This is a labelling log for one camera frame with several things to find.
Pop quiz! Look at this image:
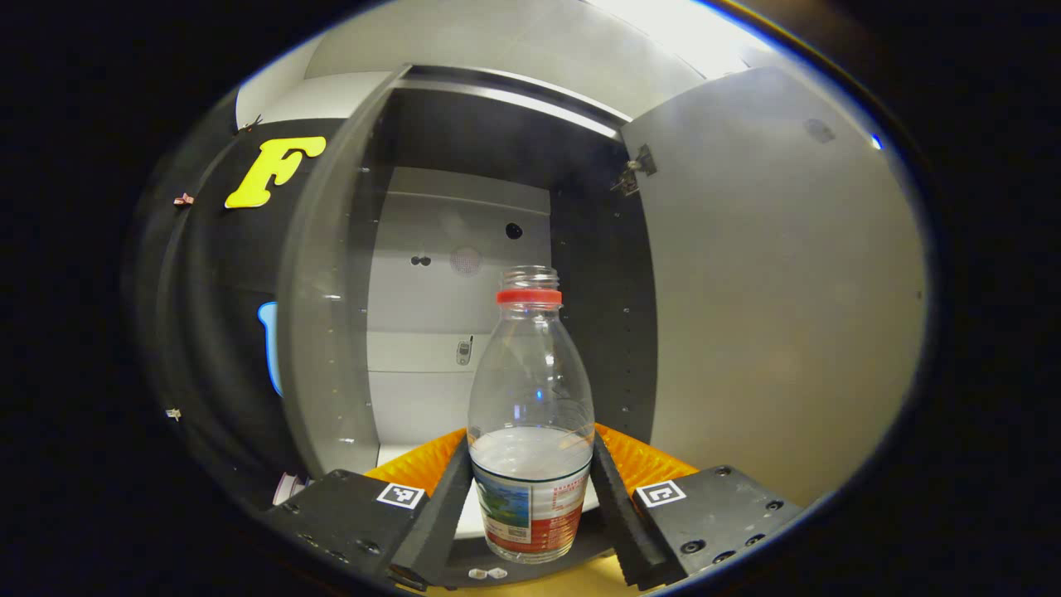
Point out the beige cabinet door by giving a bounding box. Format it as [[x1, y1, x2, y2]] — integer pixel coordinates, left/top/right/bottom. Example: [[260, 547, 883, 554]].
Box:
[[620, 66, 928, 508]]

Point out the white book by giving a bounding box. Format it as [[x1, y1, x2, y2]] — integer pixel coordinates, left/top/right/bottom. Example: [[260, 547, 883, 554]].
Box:
[[272, 471, 309, 507]]

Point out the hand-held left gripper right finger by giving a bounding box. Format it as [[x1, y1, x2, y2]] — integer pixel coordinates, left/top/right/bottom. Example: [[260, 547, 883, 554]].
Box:
[[590, 423, 805, 591]]

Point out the clear plastic bottle red ring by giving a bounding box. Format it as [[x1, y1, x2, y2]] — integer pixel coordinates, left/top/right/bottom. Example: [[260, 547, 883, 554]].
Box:
[[467, 265, 596, 565]]

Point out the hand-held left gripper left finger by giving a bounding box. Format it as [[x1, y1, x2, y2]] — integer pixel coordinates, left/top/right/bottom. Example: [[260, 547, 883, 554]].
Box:
[[264, 427, 473, 591]]

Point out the black backdrop cloth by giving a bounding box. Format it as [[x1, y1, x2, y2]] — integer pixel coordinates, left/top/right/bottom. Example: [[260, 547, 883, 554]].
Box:
[[124, 99, 349, 498]]

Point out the large ceiling light panel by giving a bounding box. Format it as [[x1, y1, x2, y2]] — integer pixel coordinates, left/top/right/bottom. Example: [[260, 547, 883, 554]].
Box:
[[589, 0, 780, 80]]

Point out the dark grey cabinet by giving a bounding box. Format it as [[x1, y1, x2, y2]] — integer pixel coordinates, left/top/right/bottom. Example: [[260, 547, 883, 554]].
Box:
[[278, 65, 660, 590]]

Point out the metal door hinge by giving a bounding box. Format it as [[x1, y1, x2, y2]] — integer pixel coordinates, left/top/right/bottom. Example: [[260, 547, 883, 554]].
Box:
[[611, 143, 658, 197]]

